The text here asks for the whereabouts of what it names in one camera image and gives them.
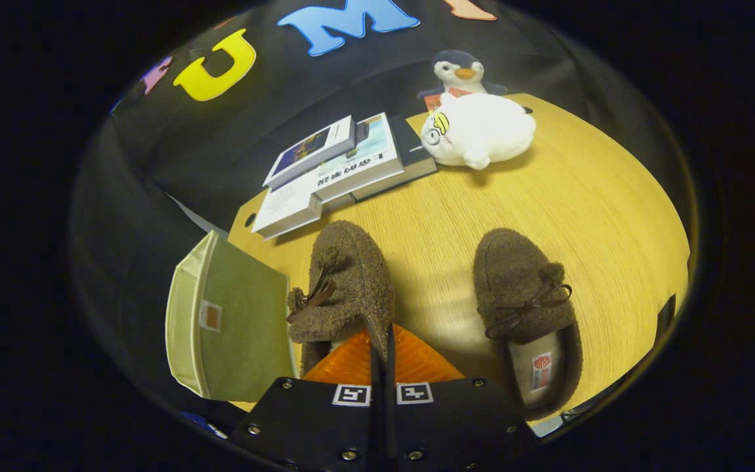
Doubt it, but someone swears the beige fabric storage box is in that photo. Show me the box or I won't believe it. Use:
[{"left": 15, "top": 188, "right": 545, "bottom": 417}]
[{"left": 165, "top": 231, "right": 297, "bottom": 403}]

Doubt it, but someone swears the black backdrop cloth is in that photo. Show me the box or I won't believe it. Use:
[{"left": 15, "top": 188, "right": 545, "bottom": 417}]
[{"left": 69, "top": 0, "right": 683, "bottom": 427}]

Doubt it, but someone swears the small book with blue picture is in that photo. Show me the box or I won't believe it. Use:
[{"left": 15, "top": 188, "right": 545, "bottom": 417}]
[{"left": 263, "top": 115, "right": 357, "bottom": 191}]

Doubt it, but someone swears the black cover book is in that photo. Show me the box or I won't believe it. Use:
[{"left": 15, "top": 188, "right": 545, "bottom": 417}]
[{"left": 351, "top": 115, "right": 438, "bottom": 202}]

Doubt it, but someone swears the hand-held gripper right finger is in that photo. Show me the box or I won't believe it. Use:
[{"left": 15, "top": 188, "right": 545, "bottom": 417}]
[{"left": 384, "top": 324, "right": 539, "bottom": 472}]

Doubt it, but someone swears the white cover book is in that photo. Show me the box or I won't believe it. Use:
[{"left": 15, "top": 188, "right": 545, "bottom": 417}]
[{"left": 252, "top": 172, "right": 323, "bottom": 241}]

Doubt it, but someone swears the brown fuzzy slipper shoe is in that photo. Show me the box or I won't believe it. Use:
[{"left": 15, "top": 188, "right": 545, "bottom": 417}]
[
  {"left": 473, "top": 227, "right": 583, "bottom": 421},
  {"left": 286, "top": 220, "right": 396, "bottom": 378}
]

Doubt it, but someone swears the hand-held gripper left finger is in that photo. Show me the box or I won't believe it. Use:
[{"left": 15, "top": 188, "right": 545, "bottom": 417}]
[{"left": 230, "top": 328, "right": 382, "bottom": 472}]

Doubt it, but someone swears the grey penguin plush toy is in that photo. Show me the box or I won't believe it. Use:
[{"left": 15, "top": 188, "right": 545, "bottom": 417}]
[{"left": 417, "top": 50, "right": 509, "bottom": 109}]

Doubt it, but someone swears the white seal plush toy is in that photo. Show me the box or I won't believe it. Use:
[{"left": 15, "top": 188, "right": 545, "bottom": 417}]
[{"left": 421, "top": 92, "right": 537, "bottom": 171}]

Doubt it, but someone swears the light blue cover book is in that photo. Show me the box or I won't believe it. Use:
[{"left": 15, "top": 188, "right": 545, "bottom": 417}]
[{"left": 314, "top": 113, "right": 405, "bottom": 203}]

